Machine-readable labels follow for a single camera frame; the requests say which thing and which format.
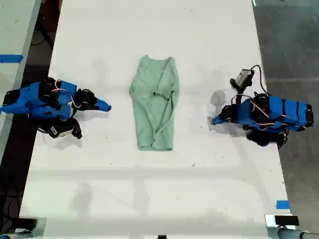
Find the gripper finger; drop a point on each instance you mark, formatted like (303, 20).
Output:
(221, 122)
(102, 103)
(221, 117)
(102, 109)

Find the pale green T-shirt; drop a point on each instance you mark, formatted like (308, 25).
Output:
(149, 112)

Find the blue tape strip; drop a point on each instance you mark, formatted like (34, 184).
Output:
(11, 58)
(282, 204)

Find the pale side table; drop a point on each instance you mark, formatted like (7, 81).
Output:
(15, 25)

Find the white plate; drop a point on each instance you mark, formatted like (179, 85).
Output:
(269, 221)

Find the small black box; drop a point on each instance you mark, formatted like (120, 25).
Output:
(27, 223)
(286, 220)

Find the metal tube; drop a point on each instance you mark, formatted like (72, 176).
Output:
(289, 234)

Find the black camera stalk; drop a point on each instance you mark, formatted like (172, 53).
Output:
(76, 129)
(235, 83)

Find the black camera box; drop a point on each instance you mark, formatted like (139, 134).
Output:
(244, 76)
(58, 130)

